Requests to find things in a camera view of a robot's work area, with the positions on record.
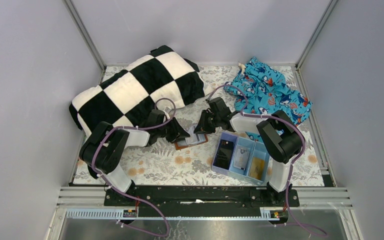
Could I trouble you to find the brown leather card holder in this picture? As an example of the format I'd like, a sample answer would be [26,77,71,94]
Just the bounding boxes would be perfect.
[174,124,208,150]

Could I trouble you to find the grey credit card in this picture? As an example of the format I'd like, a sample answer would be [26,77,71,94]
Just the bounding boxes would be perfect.
[233,146,250,171]

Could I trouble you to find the gold credit card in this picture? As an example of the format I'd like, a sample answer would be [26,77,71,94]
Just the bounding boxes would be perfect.
[248,157,265,181]

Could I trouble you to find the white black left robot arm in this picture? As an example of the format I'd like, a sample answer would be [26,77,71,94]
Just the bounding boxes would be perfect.
[79,109,191,193]

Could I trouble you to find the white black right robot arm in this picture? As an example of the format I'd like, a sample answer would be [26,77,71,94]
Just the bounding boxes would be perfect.
[194,97,306,193]

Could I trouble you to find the purple blue card organizer box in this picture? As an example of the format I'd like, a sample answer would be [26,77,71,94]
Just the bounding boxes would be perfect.
[211,132,270,186]

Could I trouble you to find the floral patterned table mat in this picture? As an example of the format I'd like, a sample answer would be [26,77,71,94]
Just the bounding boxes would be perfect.
[71,64,325,187]

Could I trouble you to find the black white checkered blanket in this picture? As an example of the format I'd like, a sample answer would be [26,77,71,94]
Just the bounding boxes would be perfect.
[68,45,213,136]

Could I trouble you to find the blue shark print cloth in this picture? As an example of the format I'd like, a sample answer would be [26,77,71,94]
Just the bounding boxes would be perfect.
[223,56,313,126]

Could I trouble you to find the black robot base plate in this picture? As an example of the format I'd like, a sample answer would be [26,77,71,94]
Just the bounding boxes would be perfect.
[104,185,300,214]

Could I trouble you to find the slotted grey cable duct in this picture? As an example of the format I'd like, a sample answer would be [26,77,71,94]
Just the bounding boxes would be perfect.
[66,206,288,221]

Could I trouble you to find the aluminium frame rails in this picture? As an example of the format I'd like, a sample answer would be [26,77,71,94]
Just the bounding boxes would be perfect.
[44,0,363,240]

